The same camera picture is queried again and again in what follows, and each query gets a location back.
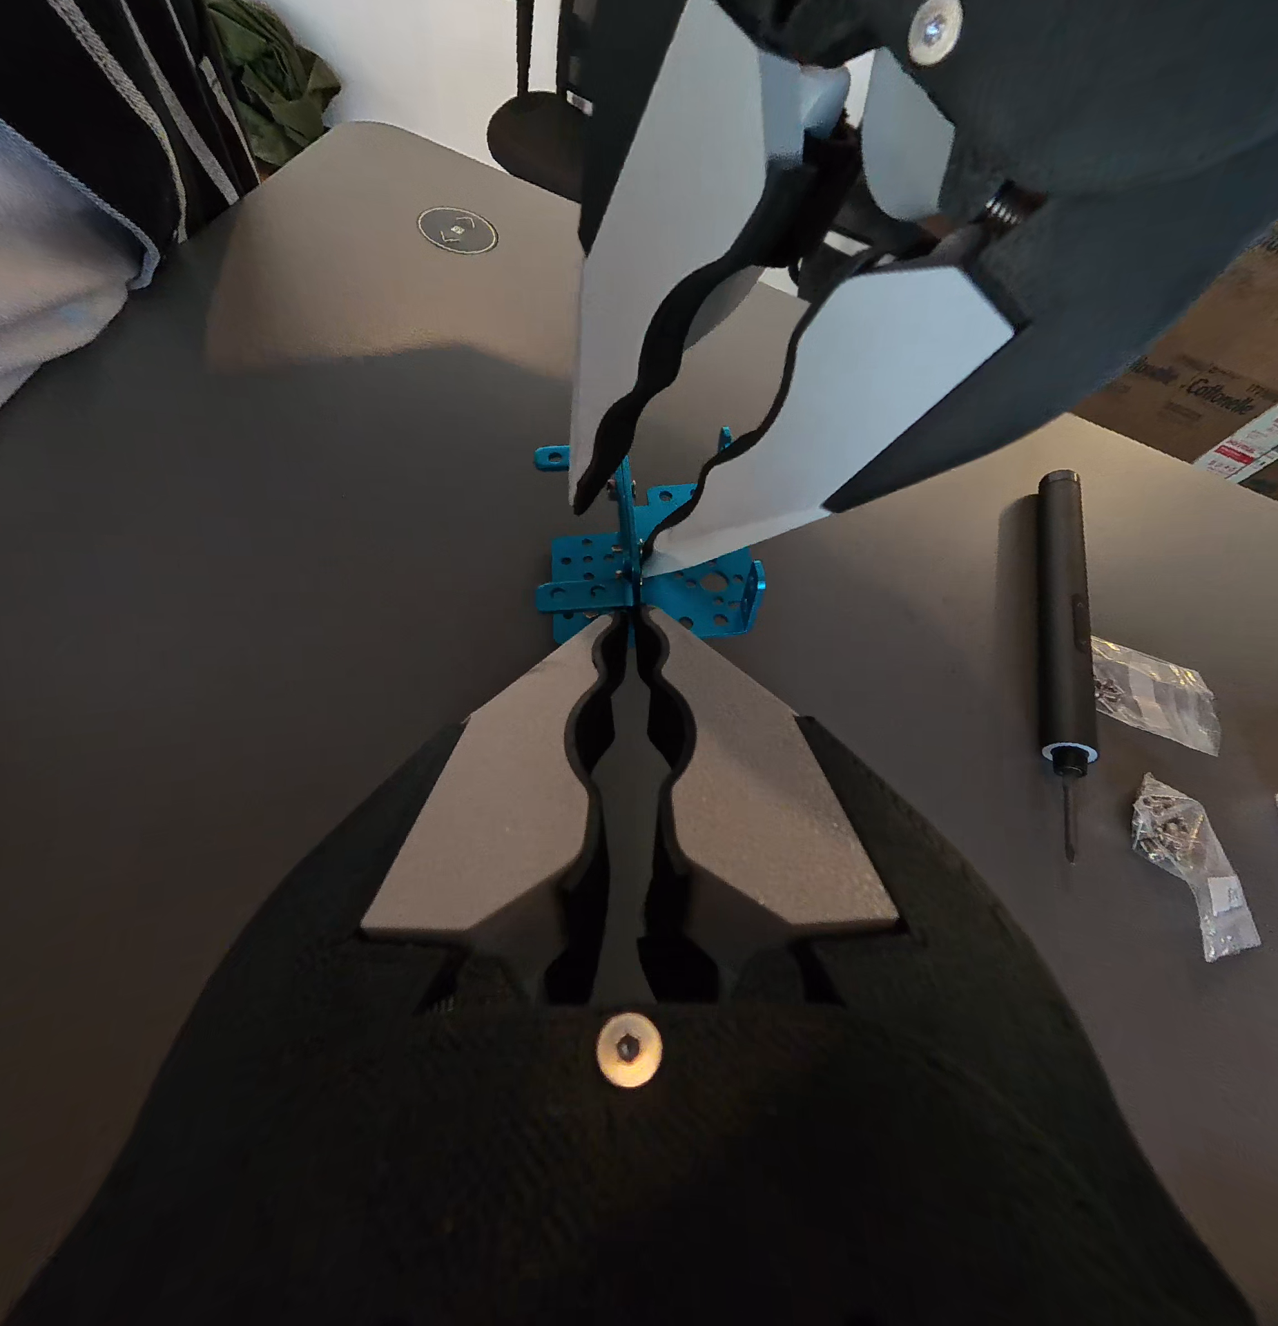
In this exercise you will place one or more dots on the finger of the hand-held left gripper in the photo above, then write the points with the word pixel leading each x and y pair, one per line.
pixel 660 187
pixel 885 363

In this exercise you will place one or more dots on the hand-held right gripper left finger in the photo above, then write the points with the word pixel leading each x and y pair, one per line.
pixel 481 818

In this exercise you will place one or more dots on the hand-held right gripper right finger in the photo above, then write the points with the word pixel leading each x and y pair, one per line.
pixel 772 818

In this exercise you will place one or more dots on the blue metal bracket assembly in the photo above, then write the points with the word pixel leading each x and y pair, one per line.
pixel 586 565

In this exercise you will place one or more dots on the round desk grommet cover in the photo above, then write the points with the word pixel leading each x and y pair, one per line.
pixel 458 228

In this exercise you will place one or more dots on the dark grey desk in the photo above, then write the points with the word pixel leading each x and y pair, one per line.
pixel 286 518

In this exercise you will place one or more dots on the black round stand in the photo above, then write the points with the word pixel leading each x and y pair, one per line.
pixel 533 140

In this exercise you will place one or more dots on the stack of cardboard boxes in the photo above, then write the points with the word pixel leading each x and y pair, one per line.
pixel 1198 393

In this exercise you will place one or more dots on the black electric screwdriver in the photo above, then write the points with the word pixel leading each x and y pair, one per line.
pixel 1063 622

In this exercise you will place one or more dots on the green cloth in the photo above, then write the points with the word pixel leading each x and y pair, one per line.
pixel 277 84

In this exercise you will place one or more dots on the flat clear bag of screws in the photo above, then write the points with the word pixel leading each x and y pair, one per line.
pixel 1157 694

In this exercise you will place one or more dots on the crumpled clear bag of screws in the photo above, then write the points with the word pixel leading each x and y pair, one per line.
pixel 1198 859

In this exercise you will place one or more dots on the black striped jacket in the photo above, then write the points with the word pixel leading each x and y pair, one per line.
pixel 98 103

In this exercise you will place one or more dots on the white garment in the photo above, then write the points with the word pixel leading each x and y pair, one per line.
pixel 37 260

